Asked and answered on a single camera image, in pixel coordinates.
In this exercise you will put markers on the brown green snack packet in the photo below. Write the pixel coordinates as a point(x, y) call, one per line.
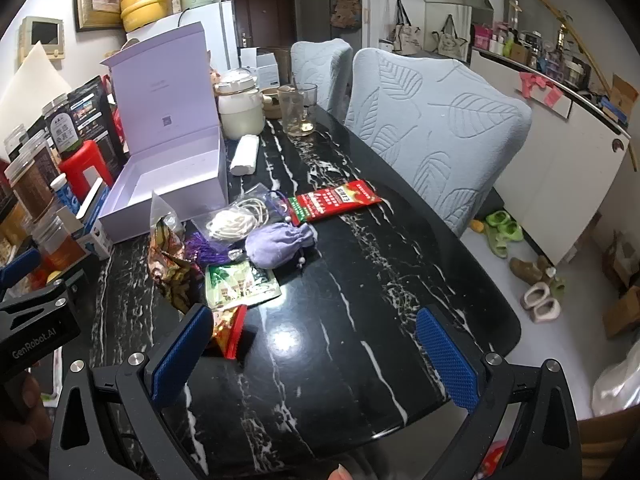
point(176, 276)

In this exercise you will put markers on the lavender open gift box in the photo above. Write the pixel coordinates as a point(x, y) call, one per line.
point(167, 106)

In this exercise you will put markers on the yellow pot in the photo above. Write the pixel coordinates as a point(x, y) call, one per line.
point(138, 13)

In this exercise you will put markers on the white counter cabinet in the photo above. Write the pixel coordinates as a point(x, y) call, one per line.
point(558, 180)

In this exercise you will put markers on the hanging brown tote bag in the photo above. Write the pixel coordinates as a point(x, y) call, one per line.
point(347, 14)

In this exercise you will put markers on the near grey leaf chair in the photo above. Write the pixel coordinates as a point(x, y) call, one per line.
point(442, 127)

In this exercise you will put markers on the white ceramic lidded pot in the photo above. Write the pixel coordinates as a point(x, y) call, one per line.
point(239, 103)

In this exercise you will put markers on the jar with orange label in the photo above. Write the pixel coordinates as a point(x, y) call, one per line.
point(54, 239)

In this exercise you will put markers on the purple tassel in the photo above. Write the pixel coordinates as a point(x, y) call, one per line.
point(204, 252)

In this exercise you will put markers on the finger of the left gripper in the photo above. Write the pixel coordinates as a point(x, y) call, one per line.
point(20, 267)

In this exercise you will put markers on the glass cup with spoon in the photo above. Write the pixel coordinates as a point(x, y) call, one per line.
point(298, 104)

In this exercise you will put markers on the white slippers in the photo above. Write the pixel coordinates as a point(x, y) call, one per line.
point(540, 304)

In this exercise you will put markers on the small red snack packet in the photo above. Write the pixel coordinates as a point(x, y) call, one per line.
point(227, 330)

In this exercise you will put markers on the red plastic container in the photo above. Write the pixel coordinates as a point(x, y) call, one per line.
point(84, 167)

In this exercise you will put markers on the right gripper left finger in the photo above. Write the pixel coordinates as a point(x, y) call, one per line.
point(86, 442)

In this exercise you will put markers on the purple satin drawstring pouch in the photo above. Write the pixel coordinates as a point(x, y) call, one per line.
point(279, 243)

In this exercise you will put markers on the brown entrance door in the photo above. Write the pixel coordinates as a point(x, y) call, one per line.
point(265, 23)

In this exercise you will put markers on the green slippers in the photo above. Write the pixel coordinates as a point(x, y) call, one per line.
point(500, 230)

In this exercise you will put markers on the wall intercom panel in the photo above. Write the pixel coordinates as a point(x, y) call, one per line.
point(49, 32)

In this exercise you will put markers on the white rolled towel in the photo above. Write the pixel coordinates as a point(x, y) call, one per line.
point(244, 160)

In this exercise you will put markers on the grey leaf chair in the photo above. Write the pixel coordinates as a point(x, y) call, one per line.
point(442, 127)
point(328, 65)

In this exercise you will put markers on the blue white medicine box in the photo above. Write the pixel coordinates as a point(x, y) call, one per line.
point(85, 227)

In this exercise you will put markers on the green white snack packet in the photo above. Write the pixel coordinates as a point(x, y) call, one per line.
point(239, 284)

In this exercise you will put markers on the black printed food pouch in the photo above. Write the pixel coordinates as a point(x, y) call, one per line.
point(92, 115)

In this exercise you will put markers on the large red spicy snack packet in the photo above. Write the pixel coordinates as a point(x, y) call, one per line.
point(329, 202)

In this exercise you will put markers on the blue white tablet tube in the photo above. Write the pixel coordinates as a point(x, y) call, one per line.
point(61, 188)

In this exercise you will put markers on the left hand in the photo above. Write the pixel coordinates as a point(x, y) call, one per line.
point(24, 419)

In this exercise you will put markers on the far grey leaf chair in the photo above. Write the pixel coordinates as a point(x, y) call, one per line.
point(328, 65)

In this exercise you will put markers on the bag with white cord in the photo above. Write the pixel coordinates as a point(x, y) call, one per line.
point(253, 209)

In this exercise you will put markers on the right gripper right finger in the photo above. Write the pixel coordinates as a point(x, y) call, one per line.
point(543, 442)

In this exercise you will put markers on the white foam sheet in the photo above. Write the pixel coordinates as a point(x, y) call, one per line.
point(35, 84)

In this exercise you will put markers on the jar with brown powder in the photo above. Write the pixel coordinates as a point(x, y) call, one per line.
point(29, 186)

